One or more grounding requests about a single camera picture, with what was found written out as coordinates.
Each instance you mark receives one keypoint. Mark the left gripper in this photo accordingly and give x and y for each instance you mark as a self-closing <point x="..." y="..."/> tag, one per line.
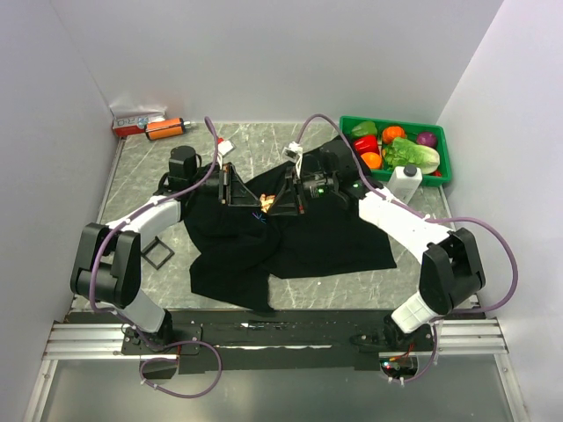
<point x="236" y="194"/>

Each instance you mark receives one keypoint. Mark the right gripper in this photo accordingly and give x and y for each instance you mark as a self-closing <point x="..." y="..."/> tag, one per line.
<point x="292" y="200"/>

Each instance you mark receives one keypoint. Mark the orange brooch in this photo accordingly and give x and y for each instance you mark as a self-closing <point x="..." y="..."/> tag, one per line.
<point x="266" y="201"/>

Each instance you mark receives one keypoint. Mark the black garment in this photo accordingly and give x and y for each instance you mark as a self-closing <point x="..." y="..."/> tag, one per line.
<point x="240" y="248"/>

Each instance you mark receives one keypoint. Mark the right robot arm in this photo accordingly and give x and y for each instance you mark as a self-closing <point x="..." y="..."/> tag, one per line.
<point x="450" y="266"/>

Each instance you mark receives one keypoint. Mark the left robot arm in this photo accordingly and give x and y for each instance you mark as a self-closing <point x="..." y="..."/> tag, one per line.
<point x="108" y="264"/>

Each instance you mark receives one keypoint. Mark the orange toy fruit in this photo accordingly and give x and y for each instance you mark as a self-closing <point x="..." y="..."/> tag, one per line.
<point x="372" y="160"/>

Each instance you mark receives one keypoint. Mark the red toy pepper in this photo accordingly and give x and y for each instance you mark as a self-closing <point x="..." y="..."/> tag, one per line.
<point x="367" y="144"/>

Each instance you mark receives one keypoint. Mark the orange cylinder tool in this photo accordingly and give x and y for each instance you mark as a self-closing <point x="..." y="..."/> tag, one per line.
<point x="158" y="130"/>

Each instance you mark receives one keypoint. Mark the green toy pepper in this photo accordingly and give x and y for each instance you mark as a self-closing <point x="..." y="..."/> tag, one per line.
<point x="367" y="127"/>

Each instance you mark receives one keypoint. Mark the green plastic crate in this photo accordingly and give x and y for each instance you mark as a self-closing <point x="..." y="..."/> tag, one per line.
<point x="412" y="130"/>

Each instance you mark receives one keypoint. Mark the white plastic bottle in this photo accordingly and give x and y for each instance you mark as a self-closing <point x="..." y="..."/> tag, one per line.
<point x="404" y="182"/>

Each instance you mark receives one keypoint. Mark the toy lettuce cabbage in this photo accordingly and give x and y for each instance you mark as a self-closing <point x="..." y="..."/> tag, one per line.
<point x="402" y="152"/>

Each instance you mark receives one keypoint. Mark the orange toy pumpkin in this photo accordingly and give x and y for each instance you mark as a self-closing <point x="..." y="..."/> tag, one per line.
<point x="390" y="133"/>

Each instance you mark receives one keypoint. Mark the red white box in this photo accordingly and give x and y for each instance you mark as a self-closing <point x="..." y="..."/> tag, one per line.
<point x="133" y="120"/>

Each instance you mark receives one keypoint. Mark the purple toy onion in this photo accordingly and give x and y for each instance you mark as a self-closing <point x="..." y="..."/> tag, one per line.
<point x="427" y="139"/>

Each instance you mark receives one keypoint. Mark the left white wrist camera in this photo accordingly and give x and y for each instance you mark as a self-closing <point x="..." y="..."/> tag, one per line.
<point x="225" y="147"/>

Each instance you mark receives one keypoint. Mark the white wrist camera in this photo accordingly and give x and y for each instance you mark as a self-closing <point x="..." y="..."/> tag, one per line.
<point x="293" y="152"/>
<point x="225" y="147"/>

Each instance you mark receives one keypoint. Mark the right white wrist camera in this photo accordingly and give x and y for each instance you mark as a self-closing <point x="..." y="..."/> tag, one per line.
<point x="293" y="152"/>

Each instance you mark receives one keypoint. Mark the black square frame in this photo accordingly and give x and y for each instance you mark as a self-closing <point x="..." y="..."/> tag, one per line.
<point x="157" y="253"/>

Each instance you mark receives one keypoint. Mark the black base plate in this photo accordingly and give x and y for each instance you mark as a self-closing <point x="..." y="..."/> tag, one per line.
<point x="203" y="340"/>

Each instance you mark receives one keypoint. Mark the aluminium rail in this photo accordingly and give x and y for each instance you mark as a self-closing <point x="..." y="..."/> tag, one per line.
<point x="104" y="341"/>

